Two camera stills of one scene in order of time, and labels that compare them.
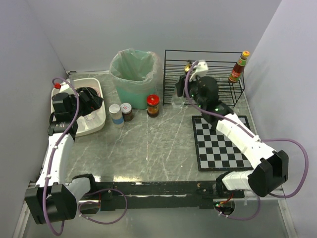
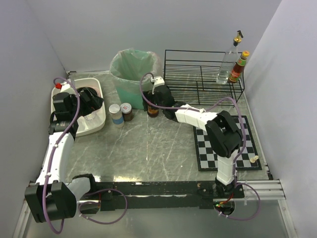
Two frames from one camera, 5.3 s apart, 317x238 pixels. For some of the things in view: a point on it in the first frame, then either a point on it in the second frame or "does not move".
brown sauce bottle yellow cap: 238,68 does not move
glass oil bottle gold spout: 179,90 → 228,61
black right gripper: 180,85 → 153,99
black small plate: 93,91 does not move
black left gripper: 89,99 does not move
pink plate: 91,87 does not move
